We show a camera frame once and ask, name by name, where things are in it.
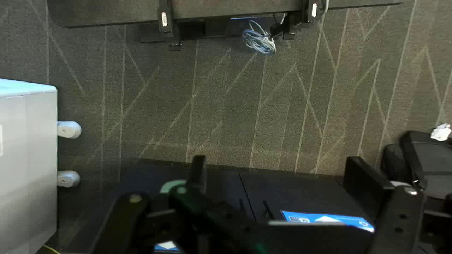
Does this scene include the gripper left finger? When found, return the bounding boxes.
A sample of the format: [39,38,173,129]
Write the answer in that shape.
[93,155,269,254]

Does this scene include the dark desk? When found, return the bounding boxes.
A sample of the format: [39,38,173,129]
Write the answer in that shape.
[46,0,406,52]

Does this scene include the crumpled white paper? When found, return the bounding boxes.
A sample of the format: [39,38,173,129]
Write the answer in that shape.
[430,123,452,142]

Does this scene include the black bag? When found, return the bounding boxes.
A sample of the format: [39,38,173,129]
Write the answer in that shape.
[381,130,452,212]

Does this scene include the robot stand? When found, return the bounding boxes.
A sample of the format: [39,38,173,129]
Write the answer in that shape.
[88,158,375,254]

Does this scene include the white cabinet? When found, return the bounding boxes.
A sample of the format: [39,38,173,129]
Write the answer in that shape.
[0,78,82,254]

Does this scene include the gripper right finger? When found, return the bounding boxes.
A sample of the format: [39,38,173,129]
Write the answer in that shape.
[343,156,427,254]

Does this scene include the coil of blue cable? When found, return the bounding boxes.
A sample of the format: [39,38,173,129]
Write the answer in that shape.
[242,20,278,55]

